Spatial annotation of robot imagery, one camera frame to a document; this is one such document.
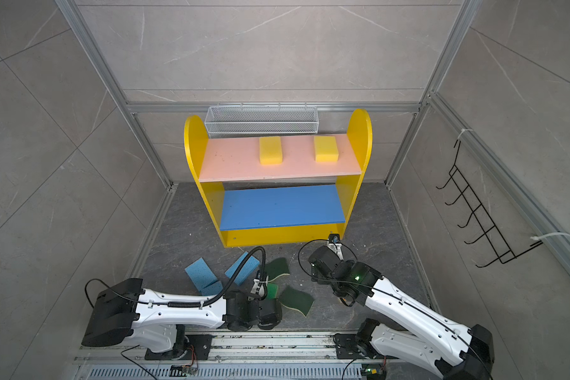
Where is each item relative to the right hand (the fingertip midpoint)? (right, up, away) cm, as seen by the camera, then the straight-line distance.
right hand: (329, 266), depth 77 cm
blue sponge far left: (-47, -6, +12) cm, 49 cm away
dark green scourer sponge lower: (-10, -14, +8) cm, 19 cm away
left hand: (-19, -13, +1) cm, 23 cm away
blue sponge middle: (-29, -5, +12) cm, 32 cm away
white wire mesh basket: (-30, +56, +21) cm, 67 cm away
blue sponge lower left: (-41, -11, +9) cm, 44 cm away
